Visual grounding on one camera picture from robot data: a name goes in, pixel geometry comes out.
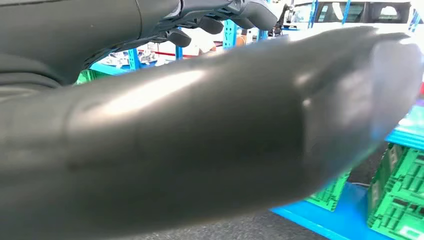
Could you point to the blue metal shelf rack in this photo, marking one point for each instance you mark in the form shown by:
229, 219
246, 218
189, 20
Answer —
331, 222
229, 33

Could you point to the red barrier belt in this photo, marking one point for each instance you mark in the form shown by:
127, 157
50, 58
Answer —
165, 54

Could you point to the white car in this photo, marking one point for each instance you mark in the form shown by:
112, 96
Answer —
356, 11

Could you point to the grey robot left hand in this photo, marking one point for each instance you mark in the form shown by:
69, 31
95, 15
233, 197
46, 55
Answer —
198, 132

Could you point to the green plastic crate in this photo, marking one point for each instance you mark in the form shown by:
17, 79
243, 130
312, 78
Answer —
397, 198
84, 76
328, 195

